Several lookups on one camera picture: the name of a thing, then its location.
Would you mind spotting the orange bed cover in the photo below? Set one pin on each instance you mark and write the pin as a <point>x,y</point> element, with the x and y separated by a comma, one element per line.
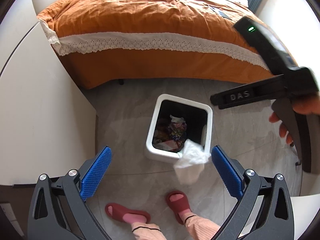
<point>102,40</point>

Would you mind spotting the person's right leg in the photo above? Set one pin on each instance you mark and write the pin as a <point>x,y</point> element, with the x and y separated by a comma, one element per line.
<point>198,227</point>

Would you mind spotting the red green snack wrapper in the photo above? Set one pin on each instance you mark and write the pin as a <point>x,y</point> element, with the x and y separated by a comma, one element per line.
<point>170,134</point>

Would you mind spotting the white trash bin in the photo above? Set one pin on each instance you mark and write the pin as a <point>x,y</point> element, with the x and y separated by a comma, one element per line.
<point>198,117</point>

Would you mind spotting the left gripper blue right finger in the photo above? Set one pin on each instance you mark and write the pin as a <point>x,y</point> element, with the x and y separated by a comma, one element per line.
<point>229,172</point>

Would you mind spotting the person's left leg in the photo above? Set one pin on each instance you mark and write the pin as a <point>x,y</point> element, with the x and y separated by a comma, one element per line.
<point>143,231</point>

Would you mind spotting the right red slipper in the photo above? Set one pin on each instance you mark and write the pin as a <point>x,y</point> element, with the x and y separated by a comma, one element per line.
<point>178,202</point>

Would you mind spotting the person's right hand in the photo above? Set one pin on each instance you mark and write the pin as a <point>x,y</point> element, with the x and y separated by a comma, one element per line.
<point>305,106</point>

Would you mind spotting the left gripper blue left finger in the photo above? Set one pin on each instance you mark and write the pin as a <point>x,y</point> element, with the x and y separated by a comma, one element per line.
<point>92,172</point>

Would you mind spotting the red slipper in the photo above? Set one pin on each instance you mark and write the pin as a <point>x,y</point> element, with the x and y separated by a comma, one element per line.
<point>178,202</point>
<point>123,214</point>

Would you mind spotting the black smartphone on bed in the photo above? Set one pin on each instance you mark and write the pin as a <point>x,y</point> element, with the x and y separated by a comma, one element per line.
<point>220,13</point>

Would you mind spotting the person's leg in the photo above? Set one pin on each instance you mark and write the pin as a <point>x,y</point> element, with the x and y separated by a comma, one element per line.
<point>143,231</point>
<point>198,227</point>

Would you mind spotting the white tissue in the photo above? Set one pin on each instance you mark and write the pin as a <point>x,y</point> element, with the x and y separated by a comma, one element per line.
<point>191,163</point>

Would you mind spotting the left red slipper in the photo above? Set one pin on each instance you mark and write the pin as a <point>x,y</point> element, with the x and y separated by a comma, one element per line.
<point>123,214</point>

